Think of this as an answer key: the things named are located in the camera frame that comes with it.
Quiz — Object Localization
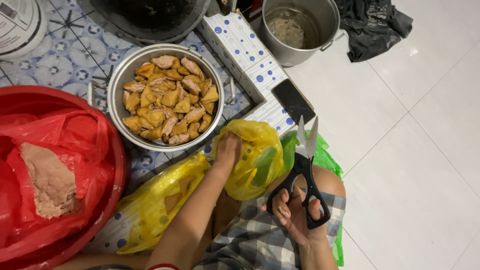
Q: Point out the person's right hand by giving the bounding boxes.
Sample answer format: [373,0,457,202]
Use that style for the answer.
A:
[261,186,331,249]

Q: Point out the person's left hand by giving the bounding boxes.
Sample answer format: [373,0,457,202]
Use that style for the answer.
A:
[213,131,243,175]

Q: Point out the small yellow plastic bag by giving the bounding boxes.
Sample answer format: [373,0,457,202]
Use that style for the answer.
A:
[213,119,284,201]

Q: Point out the black-handled kitchen scissors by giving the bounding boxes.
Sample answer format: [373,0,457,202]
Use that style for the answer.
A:
[265,115,332,230]

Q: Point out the heap of stuffed fried tofu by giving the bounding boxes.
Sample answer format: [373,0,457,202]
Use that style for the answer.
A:
[122,55,220,146]

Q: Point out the black smartphone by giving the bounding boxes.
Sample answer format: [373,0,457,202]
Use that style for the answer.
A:
[271,78,316,125]

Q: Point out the blue-dotted tiled curb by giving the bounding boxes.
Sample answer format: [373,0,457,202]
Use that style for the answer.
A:
[195,11,316,139]

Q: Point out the green plastic bag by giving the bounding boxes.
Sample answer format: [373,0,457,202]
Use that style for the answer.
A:
[279,129,345,267]

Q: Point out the large yellow plastic bag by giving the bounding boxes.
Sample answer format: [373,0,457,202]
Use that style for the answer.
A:
[116,153,211,256]

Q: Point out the plaid shorts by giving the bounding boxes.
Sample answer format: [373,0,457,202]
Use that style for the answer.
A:
[193,189,347,270]

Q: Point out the person's right leg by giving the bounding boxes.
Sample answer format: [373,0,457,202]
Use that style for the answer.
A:
[268,164,346,200]

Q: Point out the grey paste remains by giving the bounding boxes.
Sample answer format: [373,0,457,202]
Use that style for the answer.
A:
[267,17,305,50]

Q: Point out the tall steel pot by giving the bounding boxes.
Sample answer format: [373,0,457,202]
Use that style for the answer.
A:
[259,0,346,68]

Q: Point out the black wok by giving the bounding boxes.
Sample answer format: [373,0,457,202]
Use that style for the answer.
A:
[77,0,211,46]

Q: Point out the red plastic bag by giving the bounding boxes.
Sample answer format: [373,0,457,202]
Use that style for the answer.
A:
[0,109,115,263]

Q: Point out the black crumpled cloth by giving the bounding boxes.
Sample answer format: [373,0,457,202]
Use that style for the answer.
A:
[334,0,414,63]

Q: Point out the lump of meat paste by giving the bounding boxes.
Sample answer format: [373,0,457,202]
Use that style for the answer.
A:
[19,142,78,220]

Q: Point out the red plastic basin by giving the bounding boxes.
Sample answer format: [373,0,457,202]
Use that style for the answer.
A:
[0,85,127,270]

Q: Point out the white plastic bucket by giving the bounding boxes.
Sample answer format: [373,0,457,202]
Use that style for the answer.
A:
[0,0,49,59]

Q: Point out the aluminium pot with handles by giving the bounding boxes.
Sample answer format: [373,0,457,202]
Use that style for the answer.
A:
[87,43,236,152]

